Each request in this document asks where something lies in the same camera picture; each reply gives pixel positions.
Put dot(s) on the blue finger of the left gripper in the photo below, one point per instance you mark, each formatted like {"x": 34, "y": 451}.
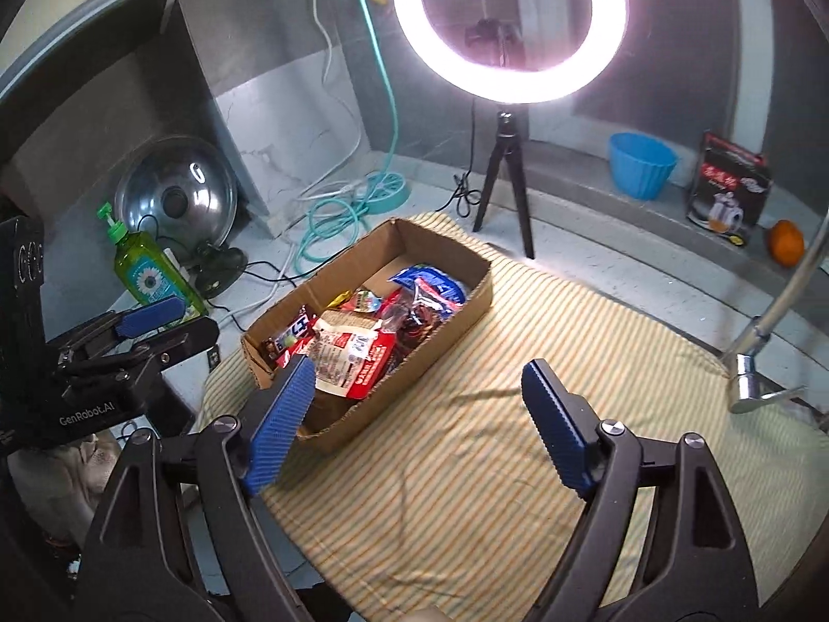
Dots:
{"x": 150, "y": 317}

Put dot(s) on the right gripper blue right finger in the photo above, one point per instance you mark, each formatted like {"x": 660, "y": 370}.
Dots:
{"x": 567, "y": 426}

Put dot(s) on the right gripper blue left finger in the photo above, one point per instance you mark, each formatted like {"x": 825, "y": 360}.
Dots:
{"x": 271, "y": 418}

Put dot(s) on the snickers bar wrapper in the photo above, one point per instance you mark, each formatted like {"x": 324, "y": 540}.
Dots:
{"x": 278, "y": 349}

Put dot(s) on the red white snack pouch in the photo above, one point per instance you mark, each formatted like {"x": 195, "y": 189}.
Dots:
{"x": 349, "y": 360}

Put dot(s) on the blue snack bag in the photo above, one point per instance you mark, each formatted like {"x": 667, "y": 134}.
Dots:
{"x": 447, "y": 287}

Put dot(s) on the red green snack packet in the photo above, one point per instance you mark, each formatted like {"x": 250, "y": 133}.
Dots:
{"x": 363, "y": 302}

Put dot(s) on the green dish soap bottle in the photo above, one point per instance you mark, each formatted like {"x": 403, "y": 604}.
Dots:
{"x": 145, "y": 270}

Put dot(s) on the black power adapter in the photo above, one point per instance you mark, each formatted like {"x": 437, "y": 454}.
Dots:
{"x": 218, "y": 268}

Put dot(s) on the steel pot lid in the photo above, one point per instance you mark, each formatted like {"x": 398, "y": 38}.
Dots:
{"x": 183, "y": 191}

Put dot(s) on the striped yellow cloth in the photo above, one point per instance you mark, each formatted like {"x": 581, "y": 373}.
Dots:
{"x": 443, "y": 494}

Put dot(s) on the chrome faucet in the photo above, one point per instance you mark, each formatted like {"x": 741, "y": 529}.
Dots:
{"x": 745, "y": 388}

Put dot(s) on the cardboard box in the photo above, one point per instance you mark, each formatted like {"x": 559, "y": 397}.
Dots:
{"x": 373, "y": 320}

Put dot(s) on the orange fruit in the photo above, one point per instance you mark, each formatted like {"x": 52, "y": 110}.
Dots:
{"x": 785, "y": 243}

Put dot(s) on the black kettle product box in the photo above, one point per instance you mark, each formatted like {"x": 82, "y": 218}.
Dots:
{"x": 729, "y": 189}

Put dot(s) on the white ring light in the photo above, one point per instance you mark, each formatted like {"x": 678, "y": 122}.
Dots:
{"x": 515, "y": 51}

